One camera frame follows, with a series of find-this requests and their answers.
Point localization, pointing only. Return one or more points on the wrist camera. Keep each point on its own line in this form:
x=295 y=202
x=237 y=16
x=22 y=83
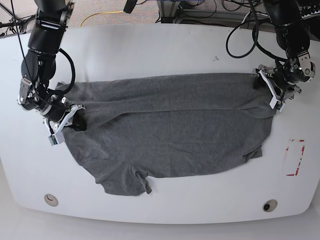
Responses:
x=56 y=138
x=277 y=104

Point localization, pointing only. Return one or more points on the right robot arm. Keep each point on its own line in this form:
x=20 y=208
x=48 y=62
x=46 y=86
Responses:
x=39 y=66

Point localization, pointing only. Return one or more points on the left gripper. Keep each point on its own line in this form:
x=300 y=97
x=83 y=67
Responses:
x=270 y=79

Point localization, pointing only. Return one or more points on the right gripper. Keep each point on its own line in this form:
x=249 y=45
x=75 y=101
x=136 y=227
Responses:
x=57 y=118

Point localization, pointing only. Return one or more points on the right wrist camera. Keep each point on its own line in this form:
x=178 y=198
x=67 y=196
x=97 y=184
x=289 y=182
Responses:
x=56 y=138

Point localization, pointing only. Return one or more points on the left table grommet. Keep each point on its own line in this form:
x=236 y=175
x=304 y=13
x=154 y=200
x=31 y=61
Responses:
x=51 y=200

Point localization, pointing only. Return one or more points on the white power strip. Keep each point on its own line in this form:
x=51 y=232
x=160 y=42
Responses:
x=309 y=11

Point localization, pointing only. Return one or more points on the table grommet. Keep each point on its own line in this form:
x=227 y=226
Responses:
x=51 y=200
x=270 y=205

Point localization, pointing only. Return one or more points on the aluminium table leg frame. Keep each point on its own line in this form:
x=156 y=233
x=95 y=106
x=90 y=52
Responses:
x=168 y=11

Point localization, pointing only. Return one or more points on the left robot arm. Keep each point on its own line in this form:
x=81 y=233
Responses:
x=293 y=21

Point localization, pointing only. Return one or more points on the red tape rectangle marking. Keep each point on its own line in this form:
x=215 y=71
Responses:
x=293 y=157

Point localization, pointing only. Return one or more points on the right table grommet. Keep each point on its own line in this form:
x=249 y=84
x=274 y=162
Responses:
x=270 y=205

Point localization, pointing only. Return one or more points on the grey T-shirt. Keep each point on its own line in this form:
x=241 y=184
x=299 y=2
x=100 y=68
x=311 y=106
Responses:
x=167 y=127

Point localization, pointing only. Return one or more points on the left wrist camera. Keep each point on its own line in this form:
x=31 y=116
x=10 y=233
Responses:
x=277 y=104

